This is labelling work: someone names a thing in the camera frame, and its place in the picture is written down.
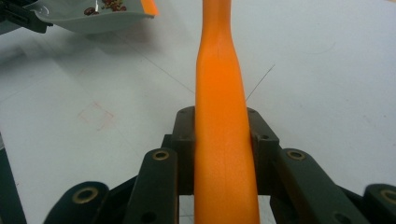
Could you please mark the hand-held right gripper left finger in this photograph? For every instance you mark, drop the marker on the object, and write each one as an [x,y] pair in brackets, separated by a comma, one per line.
[185,149]

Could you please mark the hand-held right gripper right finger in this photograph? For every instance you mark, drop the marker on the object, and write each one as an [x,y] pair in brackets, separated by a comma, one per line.
[264,146]

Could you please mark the orange brush with gray bristles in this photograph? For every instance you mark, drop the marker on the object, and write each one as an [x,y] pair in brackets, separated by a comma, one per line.
[224,124]

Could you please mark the gray dustpan with orange edge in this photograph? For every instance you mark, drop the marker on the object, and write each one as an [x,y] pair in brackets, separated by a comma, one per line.
[87,20]

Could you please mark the pile of red beans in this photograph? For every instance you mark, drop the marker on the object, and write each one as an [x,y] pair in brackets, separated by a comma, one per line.
[110,5]

